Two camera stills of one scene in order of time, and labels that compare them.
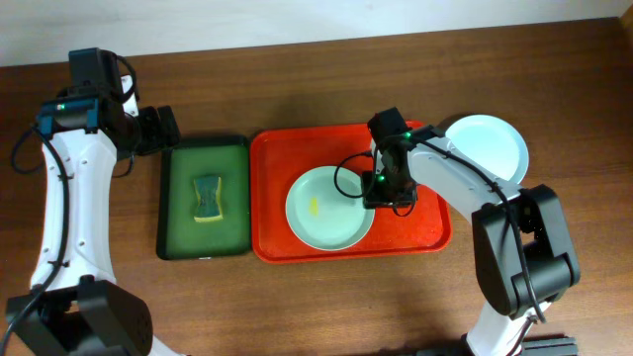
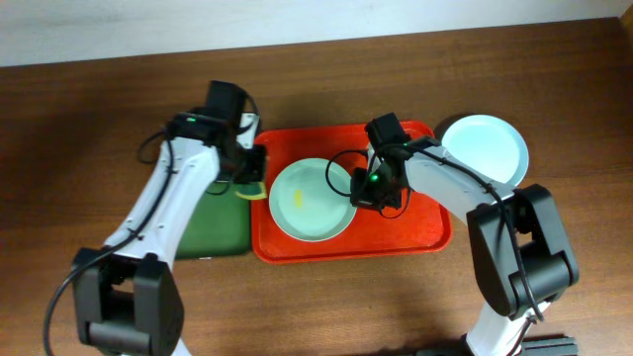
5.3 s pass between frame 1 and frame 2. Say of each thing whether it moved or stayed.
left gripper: moved
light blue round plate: stayed
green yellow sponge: moved
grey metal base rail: stayed
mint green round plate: moved
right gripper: stayed
